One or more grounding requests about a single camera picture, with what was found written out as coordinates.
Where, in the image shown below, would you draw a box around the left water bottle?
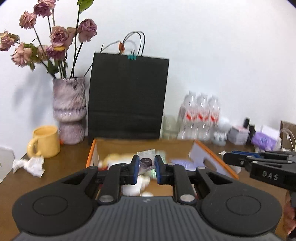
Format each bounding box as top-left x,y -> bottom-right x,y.
178,91 -> 198,140

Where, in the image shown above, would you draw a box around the small white purple box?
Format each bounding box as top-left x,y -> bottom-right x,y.
228,126 -> 249,146

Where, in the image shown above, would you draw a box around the yellow mug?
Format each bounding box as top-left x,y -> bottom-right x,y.
27,126 -> 61,158

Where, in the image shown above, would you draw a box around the teal binder clip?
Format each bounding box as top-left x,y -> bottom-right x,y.
128,49 -> 137,60

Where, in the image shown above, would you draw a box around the person right hand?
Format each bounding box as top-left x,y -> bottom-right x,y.
283,191 -> 295,235

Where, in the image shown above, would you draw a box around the purple tissue pack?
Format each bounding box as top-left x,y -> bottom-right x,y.
251,132 -> 277,151

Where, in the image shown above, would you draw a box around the crumpled white tissue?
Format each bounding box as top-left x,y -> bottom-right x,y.
12,156 -> 45,178

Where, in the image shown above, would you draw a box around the dried pink roses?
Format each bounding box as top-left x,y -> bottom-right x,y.
1,1 -> 97,79

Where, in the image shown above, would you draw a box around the right water bottle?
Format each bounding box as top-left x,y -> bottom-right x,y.
208,96 -> 220,138

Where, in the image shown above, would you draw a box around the clear wrapper purple candy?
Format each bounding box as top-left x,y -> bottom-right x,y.
137,149 -> 156,175

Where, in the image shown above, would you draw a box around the middle water bottle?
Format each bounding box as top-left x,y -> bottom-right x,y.
197,93 -> 210,141

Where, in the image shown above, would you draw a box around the white robot figurine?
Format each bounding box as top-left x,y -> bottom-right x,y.
211,116 -> 232,147

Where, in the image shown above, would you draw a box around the clear glass cup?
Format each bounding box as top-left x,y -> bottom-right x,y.
162,115 -> 180,140

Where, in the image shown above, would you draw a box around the pink marbled vase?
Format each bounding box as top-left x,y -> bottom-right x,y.
53,77 -> 87,145

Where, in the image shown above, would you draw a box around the water bottle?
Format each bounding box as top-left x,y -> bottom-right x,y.
208,96 -> 220,138
178,91 -> 198,140
197,93 -> 210,141

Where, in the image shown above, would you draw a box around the black paper bag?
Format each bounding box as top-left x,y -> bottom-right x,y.
87,31 -> 170,141

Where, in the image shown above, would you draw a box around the brown corrugated cardboard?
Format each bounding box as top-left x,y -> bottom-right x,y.
280,120 -> 295,151

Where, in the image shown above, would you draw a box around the black small bottle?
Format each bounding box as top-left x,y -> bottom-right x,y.
243,118 -> 256,145

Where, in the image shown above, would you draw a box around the red orange cardboard box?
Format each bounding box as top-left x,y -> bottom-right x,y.
86,138 -> 239,197

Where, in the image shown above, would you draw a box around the white blue pack in box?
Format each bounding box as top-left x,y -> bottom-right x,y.
171,159 -> 197,171

